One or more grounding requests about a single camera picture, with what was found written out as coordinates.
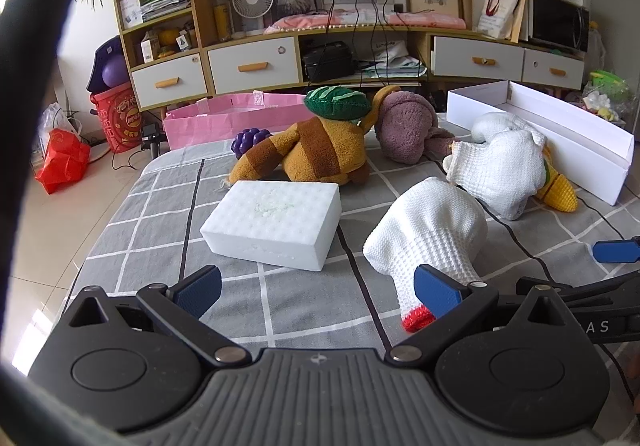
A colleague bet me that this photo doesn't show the red basket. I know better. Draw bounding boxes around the red basket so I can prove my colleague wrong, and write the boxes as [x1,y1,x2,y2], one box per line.
[90,82,140,154]

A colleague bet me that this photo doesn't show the purple plush toy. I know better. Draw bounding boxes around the purple plush toy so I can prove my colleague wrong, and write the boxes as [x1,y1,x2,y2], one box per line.
[376,90,461,164]

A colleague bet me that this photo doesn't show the wooden low drawer cabinet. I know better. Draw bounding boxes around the wooden low drawer cabinet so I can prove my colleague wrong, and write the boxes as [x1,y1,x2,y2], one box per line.
[202,23,588,96]

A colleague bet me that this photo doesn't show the black printer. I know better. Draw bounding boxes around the black printer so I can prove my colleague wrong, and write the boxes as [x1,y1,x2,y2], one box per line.
[302,42,356,81]

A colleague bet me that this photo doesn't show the white cardboard box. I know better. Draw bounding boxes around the white cardboard box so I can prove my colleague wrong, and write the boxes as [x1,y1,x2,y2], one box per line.
[446,80,635,205]

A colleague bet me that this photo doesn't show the white fluffy cloth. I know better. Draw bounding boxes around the white fluffy cloth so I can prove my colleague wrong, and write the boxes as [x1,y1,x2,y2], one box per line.
[470,112,532,144]

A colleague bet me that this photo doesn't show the black microwave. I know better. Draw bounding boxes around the black microwave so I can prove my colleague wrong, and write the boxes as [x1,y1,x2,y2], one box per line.
[530,0,591,51]

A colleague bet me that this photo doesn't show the green toy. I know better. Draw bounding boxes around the green toy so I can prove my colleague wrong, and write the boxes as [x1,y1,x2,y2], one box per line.
[587,70,633,121]

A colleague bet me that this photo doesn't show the white plastic bag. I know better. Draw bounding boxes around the white plastic bag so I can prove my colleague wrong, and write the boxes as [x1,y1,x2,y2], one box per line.
[39,102,83,141]

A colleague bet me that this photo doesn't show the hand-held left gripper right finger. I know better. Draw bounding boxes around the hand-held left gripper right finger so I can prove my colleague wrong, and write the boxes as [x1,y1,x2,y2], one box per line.
[384,264,576,369]

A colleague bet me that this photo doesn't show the white sponge block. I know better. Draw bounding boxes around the white sponge block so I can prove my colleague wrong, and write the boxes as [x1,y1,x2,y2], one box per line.
[200,180,342,271]

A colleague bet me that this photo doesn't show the pink cloth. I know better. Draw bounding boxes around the pink cloth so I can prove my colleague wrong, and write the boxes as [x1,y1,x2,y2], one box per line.
[263,8,466,34]

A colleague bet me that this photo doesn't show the red plastic bag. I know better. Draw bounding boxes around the red plastic bag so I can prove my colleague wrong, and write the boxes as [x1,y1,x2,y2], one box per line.
[34,128,92,195]

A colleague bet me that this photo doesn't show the yellow knitted corn toy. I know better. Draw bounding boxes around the yellow knitted corn toy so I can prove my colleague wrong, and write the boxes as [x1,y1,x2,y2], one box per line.
[532,146,581,213]

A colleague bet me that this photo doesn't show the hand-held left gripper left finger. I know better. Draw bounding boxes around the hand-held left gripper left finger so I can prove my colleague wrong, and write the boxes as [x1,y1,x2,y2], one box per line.
[60,265,253,369]

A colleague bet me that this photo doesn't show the purple ball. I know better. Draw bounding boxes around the purple ball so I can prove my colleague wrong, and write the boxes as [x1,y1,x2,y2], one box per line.
[101,58,132,87]

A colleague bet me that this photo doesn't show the white knitted cloth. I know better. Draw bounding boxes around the white knitted cloth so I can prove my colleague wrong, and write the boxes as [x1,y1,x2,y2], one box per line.
[442,128,548,221]

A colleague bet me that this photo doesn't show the dark blurred strap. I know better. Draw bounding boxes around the dark blurred strap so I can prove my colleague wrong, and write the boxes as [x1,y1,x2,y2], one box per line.
[0,0,87,377]

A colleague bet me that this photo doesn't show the purple toy grapes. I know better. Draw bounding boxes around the purple toy grapes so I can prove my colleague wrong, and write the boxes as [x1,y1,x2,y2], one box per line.
[231,127,273,161]

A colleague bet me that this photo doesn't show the brown striped plush toy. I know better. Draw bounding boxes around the brown striped plush toy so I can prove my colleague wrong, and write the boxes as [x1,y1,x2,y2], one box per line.
[220,84,402,189]

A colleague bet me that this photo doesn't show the grey checked blanket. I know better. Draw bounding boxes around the grey checked blanket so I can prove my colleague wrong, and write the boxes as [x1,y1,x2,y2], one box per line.
[50,110,640,362]

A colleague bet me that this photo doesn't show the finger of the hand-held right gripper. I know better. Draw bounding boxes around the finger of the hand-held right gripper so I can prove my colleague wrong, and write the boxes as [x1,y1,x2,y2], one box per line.
[592,235,640,265]
[515,272,640,313]

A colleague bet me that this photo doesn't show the white tote bag red handles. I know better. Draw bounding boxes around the white tote bag red handles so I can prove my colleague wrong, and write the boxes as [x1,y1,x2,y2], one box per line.
[477,0,528,39]

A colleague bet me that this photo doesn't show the wooden shelf cabinet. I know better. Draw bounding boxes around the wooden shelf cabinet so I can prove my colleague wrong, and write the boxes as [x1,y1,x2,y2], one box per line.
[112,0,211,113]

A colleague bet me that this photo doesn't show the stack of white papers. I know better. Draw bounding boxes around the stack of white papers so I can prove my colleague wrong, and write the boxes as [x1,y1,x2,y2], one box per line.
[360,38,429,79]

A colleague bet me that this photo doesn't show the pink bag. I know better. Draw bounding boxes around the pink bag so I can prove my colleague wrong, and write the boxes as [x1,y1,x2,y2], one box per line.
[163,92,316,151]

